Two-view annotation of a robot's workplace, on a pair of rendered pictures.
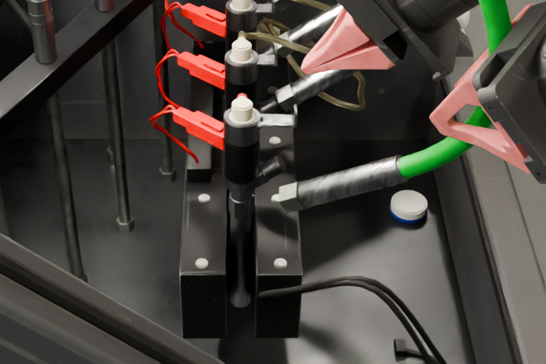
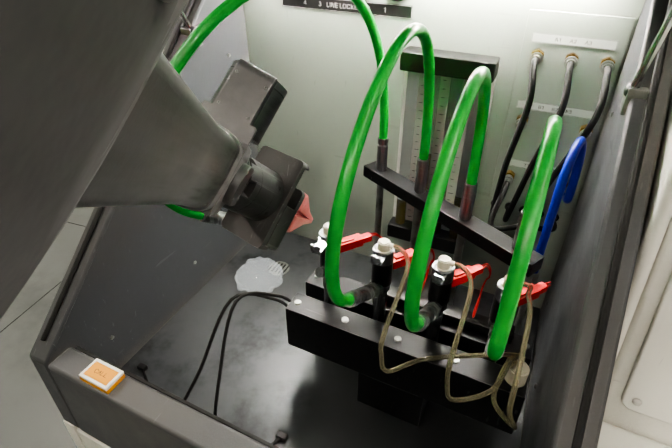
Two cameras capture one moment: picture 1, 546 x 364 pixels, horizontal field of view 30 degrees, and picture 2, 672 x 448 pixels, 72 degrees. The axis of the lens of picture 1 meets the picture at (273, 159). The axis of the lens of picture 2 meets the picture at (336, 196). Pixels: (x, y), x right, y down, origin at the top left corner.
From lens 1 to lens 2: 0.97 m
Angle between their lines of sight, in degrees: 87
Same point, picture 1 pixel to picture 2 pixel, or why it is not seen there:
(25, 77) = (405, 183)
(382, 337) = (296, 432)
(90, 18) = (453, 210)
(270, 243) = (314, 304)
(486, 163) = not seen: outside the picture
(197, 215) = (351, 284)
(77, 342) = not seen: hidden behind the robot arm
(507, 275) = (230, 432)
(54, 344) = not seen: hidden behind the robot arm
